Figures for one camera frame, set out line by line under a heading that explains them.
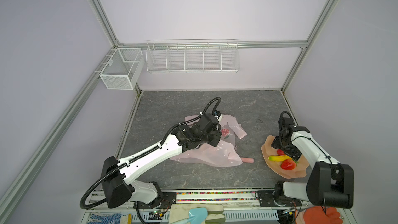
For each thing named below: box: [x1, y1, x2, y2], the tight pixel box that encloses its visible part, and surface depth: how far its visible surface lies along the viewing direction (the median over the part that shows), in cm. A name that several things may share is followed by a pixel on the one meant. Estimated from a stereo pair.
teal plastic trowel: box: [171, 206, 208, 224], surface depth 70 cm
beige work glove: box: [168, 203, 226, 224], surface depth 72 cm
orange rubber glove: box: [303, 205, 344, 224], surface depth 69 cm
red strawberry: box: [280, 158, 300, 171], surface depth 82 cm
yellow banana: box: [267, 155, 292, 162], surface depth 85 cm
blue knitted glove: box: [86, 213, 122, 224], surface depth 70 cm
